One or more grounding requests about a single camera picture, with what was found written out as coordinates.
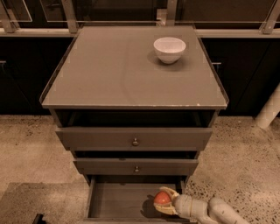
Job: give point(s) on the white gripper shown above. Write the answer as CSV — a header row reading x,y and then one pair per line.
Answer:
x,y
183,205

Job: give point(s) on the red apple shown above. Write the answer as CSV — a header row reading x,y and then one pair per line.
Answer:
x,y
162,198

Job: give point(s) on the grey bottom drawer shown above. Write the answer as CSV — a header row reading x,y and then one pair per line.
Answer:
x,y
129,200

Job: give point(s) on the grey drawer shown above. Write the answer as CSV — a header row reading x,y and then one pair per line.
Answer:
x,y
129,200
126,166
120,139

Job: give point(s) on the brass top drawer knob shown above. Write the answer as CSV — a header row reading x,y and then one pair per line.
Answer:
x,y
135,142

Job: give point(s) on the grey middle drawer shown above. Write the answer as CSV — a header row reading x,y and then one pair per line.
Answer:
x,y
126,166

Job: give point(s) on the grey drawer cabinet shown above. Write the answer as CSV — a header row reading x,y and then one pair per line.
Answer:
x,y
112,78

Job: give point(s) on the grey top drawer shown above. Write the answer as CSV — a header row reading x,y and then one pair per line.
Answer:
x,y
120,139

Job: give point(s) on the black object on floor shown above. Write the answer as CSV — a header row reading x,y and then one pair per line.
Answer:
x,y
39,219

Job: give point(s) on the white ceramic bowl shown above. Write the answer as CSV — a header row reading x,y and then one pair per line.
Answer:
x,y
169,49

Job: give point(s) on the white cylindrical post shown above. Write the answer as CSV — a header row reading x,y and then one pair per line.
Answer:
x,y
270,110

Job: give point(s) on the metal railing frame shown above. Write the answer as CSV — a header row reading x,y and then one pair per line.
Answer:
x,y
208,18

